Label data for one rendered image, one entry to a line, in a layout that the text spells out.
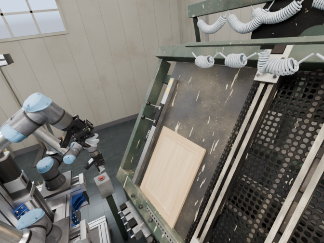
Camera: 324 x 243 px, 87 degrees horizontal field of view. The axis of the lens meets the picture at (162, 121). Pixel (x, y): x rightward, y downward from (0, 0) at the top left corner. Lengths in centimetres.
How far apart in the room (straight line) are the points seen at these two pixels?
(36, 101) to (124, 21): 386
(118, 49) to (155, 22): 108
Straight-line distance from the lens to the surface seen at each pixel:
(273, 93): 98
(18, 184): 138
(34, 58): 436
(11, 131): 78
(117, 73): 440
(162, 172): 133
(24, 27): 435
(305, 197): 86
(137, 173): 155
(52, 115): 74
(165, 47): 157
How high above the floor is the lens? 202
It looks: 28 degrees down
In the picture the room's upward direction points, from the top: 9 degrees counter-clockwise
